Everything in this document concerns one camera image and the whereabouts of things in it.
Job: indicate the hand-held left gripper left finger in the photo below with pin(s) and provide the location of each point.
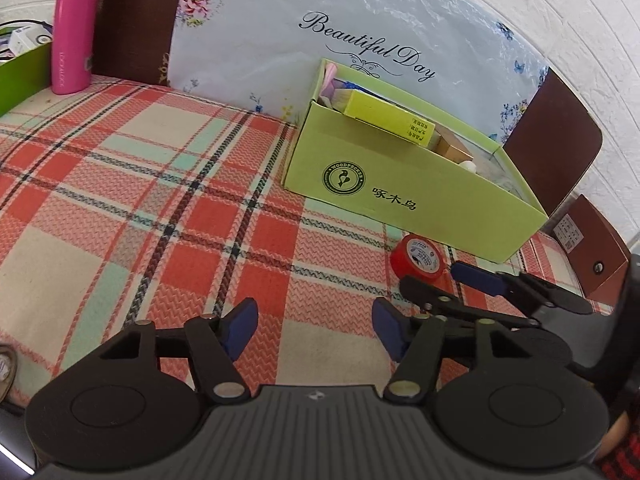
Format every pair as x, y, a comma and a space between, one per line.
240, 327

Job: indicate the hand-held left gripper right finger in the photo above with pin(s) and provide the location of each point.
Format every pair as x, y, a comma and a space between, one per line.
390, 330

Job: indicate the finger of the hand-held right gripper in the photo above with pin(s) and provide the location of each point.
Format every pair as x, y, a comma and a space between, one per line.
475, 275
425, 291

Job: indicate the red tape roll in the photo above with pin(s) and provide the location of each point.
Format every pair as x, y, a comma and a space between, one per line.
405, 265

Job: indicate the large light green box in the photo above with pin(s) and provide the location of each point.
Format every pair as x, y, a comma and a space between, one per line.
425, 200

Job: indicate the gold box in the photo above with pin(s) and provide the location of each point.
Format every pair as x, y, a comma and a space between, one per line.
452, 150

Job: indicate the long yellow box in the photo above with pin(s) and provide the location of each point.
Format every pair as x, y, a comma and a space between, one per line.
385, 117

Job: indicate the pink and white socks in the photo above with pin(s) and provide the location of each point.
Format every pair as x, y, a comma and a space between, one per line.
329, 85

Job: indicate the person's right forearm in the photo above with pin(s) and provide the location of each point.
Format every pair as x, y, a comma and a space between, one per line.
620, 465

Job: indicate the brown box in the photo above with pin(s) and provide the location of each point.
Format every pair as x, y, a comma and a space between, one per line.
590, 240

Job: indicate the red plaid blanket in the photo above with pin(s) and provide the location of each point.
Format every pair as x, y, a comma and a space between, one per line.
150, 185

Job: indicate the floral plastic bedding bag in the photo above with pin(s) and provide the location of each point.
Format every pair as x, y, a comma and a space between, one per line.
280, 60

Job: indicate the dark green open box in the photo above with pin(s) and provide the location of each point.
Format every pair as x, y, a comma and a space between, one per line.
25, 80

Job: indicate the pink thermos bottle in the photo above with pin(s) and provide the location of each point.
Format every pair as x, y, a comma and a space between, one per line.
75, 35

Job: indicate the small white box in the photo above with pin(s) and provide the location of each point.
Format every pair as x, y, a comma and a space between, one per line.
25, 42

